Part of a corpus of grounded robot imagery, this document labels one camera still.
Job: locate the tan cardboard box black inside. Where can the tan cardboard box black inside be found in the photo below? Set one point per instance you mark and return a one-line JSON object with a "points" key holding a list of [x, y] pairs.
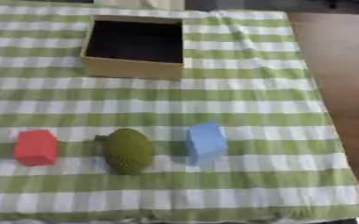
{"points": [[131, 68]]}

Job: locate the red block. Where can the red block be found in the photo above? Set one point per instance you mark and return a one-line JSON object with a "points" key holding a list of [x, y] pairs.
{"points": [[35, 147]]}

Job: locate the light blue block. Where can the light blue block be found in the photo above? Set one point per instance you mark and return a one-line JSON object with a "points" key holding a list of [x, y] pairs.
{"points": [[205, 142]]}

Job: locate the green spiky toy fruit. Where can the green spiky toy fruit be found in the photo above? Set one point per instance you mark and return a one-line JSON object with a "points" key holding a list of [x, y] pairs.
{"points": [[128, 151]]}

